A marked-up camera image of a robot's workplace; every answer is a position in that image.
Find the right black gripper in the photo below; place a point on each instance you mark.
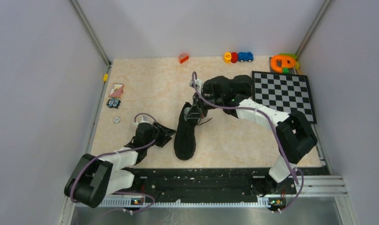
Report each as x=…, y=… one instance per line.
x=198, y=97

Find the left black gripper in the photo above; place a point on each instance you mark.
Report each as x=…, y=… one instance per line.
x=164, y=134

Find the black shoe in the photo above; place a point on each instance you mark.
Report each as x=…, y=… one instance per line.
x=225, y=87
x=185, y=141

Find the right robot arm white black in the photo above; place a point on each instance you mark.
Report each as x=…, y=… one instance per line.
x=292, y=131

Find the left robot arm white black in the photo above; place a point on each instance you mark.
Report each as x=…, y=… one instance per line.
x=95, y=177

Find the small round metal disc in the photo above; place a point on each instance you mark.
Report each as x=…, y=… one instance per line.
x=116, y=120

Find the orange toy brick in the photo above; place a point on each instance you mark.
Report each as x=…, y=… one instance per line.
x=183, y=58

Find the yellow toy cylinder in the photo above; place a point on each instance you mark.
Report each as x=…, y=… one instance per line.
x=227, y=57

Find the small blue black toy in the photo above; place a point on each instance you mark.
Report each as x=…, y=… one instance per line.
x=113, y=103

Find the pink triangle card box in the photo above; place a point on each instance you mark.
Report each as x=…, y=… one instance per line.
x=117, y=90

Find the red toy cylinder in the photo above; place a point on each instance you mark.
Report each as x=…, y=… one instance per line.
x=234, y=57

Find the blue toy car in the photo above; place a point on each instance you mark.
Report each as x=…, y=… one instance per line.
x=245, y=56

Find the black white checkerboard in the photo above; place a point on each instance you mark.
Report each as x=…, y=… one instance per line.
x=284, y=92

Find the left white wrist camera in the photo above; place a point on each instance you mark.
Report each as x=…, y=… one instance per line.
x=140, y=118

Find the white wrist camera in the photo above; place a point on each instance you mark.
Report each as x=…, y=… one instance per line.
x=196, y=84
x=140, y=118

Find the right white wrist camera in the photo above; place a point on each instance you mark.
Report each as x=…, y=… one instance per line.
x=196, y=84

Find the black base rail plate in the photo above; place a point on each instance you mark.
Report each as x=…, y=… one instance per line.
x=223, y=187

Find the orange ring toy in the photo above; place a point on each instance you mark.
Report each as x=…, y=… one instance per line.
x=282, y=64

